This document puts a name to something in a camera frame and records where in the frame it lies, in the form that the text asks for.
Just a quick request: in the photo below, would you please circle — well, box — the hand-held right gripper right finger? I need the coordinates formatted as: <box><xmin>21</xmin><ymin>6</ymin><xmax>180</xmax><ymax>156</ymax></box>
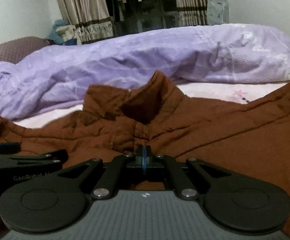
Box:
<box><xmin>144</xmin><ymin>145</ymin><xmax>235</xmax><ymax>201</ymax></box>

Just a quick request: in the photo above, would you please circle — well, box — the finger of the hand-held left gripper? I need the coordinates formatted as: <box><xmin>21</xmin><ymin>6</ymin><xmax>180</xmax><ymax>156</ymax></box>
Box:
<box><xmin>0</xmin><ymin>142</ymin><xmax>21</xmax><ymax>154</ymax></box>
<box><xmin>0</xmin><ymin>149</ymin><xmax>69</xmax><ymax>167</ymax></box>

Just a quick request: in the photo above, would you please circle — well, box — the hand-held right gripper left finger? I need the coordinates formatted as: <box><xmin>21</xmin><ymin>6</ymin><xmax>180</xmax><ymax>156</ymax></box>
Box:
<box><xmin>60</xmin><ymin>145</ymin><xmax>144</xmax><ymax>200</ymax></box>

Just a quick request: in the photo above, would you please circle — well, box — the brown padded jacket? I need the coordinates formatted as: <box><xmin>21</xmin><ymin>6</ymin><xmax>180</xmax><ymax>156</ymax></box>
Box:
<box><xmin>0</xmin><ymin>70</ymin><xmax>290</xmax><ymax>240</ymax></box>

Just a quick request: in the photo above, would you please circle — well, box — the blue and cream clothes pile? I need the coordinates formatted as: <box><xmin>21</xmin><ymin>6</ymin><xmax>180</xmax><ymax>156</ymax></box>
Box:
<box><xmin>46</xmin><ymin>20</ymin><xmax>82</xmax><ymax>46</ymax></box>

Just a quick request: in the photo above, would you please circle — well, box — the hanging clothes rack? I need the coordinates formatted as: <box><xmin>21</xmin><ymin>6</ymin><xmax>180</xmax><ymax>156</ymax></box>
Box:
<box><xmin>100</xmin><ymin>0</ymin><xmax>180</xmax><ymax>34</ymax></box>

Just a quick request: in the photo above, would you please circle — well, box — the pink printed bed sheet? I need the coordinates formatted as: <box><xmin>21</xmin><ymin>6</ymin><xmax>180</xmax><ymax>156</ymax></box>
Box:
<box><xmin>11</xmin><ymin>81</ymin><xmax>289</xmax><ymax>130</ymax></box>

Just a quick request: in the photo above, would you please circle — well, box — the mauve quilted pillow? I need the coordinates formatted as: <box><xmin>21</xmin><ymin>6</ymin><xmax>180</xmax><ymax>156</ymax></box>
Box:
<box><xmin>0</xmin><ymin>36</ymin><xmax>51</xmax><ymax>72</ymax></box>

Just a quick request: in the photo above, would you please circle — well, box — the purple duvet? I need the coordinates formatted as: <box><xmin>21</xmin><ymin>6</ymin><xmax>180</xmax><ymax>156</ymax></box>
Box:
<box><xmin>0</xmin><ymin>24</ymin><xmax>290</xmax><ymax>127</ymax></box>

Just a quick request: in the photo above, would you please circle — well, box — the beige patterned curtain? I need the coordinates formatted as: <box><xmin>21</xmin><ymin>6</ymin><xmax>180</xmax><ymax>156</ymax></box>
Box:
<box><xmin>172</xmin><ymin>0</ymin><xmax>209</xmax><ymax>27</ymax></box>
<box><xmin>52</xmin><ymin>0</ymin><xmax>115</xmax><ymax>45</ymax></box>

